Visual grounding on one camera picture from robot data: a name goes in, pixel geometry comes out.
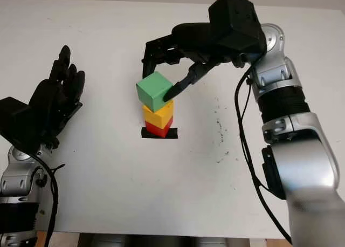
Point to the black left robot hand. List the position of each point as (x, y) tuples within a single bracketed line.
[(51, 101)]

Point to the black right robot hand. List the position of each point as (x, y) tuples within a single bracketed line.
[(199, 42)]

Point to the green cube block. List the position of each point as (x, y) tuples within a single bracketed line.
[(152, 89)]

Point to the yellow cube block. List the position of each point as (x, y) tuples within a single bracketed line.
[(159, 116)]

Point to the red cube block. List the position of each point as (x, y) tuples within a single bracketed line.
[(157, 129)]

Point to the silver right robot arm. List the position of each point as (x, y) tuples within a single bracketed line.
[(296, 150)]

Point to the black tape strip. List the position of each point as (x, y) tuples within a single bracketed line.
[(172, 134)]

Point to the dark grey robot torso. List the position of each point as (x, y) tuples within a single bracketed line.
[(161, 241)]

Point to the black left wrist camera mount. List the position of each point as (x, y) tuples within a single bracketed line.
[(16, 123)]

